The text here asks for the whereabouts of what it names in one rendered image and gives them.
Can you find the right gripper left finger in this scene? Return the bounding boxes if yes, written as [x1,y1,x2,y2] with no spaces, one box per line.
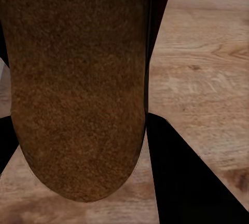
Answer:
[0,116,19,175]

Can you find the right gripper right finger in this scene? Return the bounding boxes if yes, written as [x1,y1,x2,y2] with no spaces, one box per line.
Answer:
[146,113,249,224]

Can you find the sandal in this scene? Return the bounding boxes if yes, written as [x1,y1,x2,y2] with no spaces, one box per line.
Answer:
[0,0,168,203]

